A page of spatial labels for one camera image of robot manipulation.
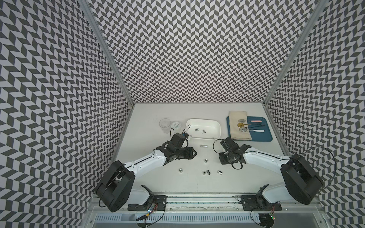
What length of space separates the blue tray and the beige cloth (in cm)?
1

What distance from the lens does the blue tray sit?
0.98 meters

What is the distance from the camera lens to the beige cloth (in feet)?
3.24
